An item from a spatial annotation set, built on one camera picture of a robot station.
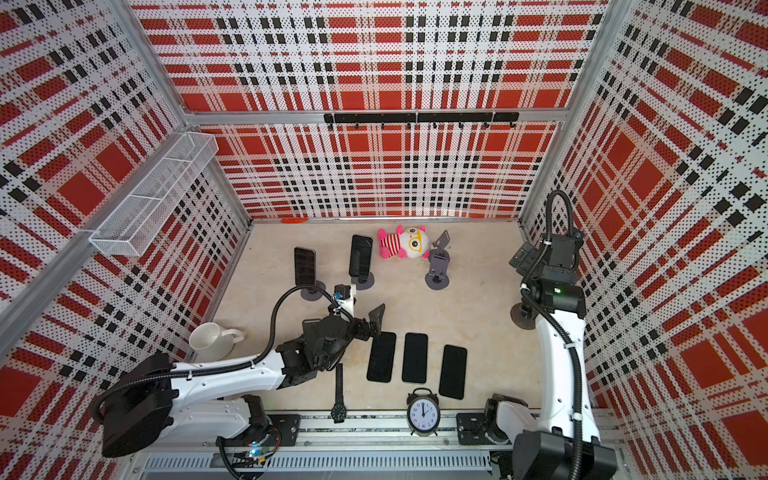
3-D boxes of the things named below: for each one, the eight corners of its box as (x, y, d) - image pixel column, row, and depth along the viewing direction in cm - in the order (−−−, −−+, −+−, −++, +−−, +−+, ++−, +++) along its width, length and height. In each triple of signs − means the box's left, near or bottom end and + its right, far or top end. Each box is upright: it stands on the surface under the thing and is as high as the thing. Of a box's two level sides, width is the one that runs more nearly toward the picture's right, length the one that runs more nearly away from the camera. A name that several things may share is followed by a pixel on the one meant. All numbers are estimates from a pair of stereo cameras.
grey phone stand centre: (424, 288, 103) (425, 274, 96) (428, 255, 113) (430, 240, 106) (446, 291, 102) (449, 277, 96) (448, 258, 112) (451, 243, 105)
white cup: (198, 362, 87) (181, 352, 81) (210, 334, 93) (196, 322, 86) (237, 362, 87) (224, 352, 81) (248, 334, 93) (236, 322, 86)
